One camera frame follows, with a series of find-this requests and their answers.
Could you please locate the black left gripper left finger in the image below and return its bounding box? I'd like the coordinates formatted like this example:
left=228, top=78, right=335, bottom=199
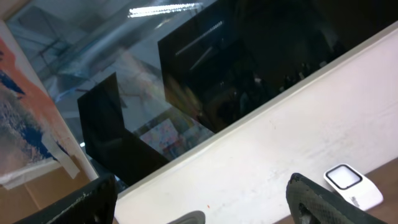
left=16, top=174, right=118, bottom=224

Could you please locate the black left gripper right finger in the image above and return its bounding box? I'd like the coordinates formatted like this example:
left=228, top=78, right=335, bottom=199
left=286, top=173, right=385, bottom=224

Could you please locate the white barcode scanner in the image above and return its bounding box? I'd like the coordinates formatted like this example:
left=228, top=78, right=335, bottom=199
left=323, top=163, right=384, bottom=211

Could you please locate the grey plastic basket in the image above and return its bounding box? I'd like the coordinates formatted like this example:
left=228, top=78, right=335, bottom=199
left=168, top=210, right=206, bottom=224

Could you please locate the glass window pane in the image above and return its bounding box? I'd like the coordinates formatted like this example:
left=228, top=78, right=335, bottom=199
left=5, top=0, right=397, bottom=186

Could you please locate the orange blue wall poster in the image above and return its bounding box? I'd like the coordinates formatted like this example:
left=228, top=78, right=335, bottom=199
left=1, top=21, right=98, bottom=190

